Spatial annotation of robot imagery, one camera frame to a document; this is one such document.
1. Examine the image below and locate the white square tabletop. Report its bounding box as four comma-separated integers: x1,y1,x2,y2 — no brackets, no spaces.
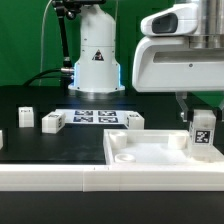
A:
103,129,224,165

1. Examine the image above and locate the white cable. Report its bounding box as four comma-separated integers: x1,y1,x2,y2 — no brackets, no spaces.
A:
38,0,54,87

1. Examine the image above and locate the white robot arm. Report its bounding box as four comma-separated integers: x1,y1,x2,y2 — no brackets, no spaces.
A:
71,0,224,121

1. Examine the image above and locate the black camera stand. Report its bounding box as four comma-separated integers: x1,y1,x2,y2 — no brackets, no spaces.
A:
51,0,108,84

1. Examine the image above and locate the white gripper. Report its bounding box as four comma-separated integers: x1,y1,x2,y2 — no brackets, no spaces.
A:
132,1,224,122

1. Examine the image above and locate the black cable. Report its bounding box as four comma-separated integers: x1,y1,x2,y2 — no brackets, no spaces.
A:
22,68,74,87

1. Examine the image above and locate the tag sheet on table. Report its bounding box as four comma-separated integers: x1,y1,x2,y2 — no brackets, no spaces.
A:
56,109,124,124

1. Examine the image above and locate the white obstacle fence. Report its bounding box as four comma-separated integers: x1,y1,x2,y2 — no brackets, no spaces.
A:
0,163,224,192

